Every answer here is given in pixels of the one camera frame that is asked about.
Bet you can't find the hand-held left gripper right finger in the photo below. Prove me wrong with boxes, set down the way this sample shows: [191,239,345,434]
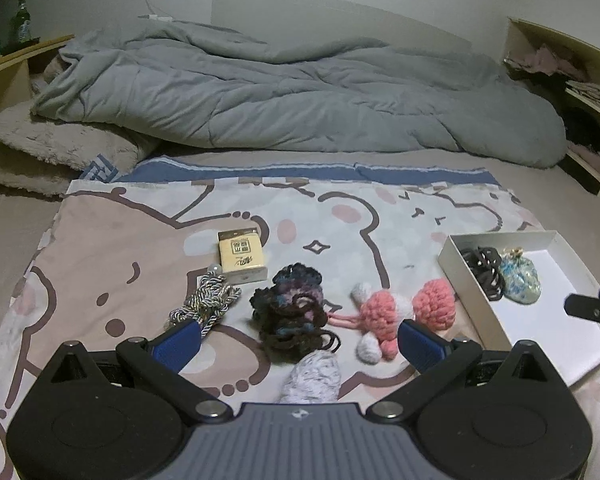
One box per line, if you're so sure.
[367,318,567,424]

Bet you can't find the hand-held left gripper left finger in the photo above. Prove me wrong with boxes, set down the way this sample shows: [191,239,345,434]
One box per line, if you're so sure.
[32,320,234,424]

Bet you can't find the white shallow cardboard box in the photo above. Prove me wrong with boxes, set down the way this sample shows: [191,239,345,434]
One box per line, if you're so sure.
[437,230,600,391]

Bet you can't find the twisted rope with pearls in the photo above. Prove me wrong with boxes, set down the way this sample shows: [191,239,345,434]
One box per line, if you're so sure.
[169,262,243,339]

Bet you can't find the cream and gold small pack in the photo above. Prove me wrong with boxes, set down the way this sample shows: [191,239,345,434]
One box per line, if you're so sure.
[216,227,269,283]

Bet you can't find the pink crochet doll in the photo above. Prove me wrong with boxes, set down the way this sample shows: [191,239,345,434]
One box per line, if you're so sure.
[327,277,458,364]

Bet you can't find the blue floral fabric pouch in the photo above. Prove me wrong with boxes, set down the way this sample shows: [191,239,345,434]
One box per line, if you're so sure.
[499,247,542,306]

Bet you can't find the speckled white yarn scrunchie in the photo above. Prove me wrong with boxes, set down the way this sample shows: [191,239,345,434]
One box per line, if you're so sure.
[279,351,342,406]

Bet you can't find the bear printed blanket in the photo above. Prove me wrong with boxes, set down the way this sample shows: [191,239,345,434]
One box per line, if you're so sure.
[0,154,600,480]

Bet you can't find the dark multicolour crochet scrunchie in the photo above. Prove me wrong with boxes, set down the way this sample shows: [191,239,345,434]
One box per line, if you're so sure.
[250,262,332,342]

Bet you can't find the pink folded clothes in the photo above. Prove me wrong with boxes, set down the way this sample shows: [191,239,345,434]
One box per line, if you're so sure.
[567,140,600,177]

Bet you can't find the dark clothes pile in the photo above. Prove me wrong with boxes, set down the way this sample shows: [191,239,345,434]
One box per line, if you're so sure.
[559,104,600,152]

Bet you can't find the wooden open clothes shelf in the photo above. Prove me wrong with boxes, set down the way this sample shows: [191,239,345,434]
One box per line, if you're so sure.
[502,17,600,207]

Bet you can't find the folded patterned clothes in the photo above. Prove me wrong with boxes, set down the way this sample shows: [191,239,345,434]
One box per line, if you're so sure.
[564,77,600,107]

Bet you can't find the bed with beige sheet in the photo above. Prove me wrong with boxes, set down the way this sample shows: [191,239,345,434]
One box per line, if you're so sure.
[0,145,600,361]

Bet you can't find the pink crumpled clothes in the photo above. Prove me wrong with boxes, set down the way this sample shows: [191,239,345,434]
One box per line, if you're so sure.
[504,43,589,79]

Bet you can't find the beige fluffy pillow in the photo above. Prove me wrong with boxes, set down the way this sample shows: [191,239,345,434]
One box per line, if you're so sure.
[0,100,161,199]

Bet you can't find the grey duvet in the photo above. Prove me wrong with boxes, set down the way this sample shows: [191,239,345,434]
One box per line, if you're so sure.
[30,20,569,169]

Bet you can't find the wooden bedside shelf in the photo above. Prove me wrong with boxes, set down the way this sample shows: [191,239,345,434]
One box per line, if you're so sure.
[0,34,76,122]

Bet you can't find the grey headboard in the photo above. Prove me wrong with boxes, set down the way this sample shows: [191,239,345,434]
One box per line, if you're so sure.
[212,0,473,58]

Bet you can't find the green glass bottle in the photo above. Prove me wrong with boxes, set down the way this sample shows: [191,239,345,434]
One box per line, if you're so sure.
[12,0,33,45]

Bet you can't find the black coiled hair tie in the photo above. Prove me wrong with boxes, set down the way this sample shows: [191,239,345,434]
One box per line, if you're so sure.
[462,246,506,303]

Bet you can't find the dark spiral hair tie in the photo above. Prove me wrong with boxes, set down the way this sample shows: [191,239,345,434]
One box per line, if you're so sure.
[264,326,342,366]

